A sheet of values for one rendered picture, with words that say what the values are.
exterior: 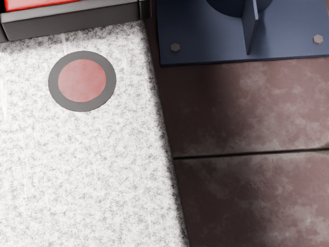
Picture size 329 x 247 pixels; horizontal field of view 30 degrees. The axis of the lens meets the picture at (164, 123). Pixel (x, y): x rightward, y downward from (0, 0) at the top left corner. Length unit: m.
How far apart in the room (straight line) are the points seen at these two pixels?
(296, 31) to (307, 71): 0.09
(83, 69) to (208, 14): 1.10
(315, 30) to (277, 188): 0.37
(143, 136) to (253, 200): 0.96
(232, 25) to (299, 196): 0.40
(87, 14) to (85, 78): 0.03
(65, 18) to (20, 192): 0.08
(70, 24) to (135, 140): 0.06
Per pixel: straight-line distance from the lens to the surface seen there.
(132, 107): 0.28
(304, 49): 1.37
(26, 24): 0.30
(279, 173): 1.26
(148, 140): 0.28
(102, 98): 0.28
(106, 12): 0.29
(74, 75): 0.29
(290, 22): 1.40
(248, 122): 1.28
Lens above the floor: 1.17
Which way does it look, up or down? 67 degrees down
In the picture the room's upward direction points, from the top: straight up
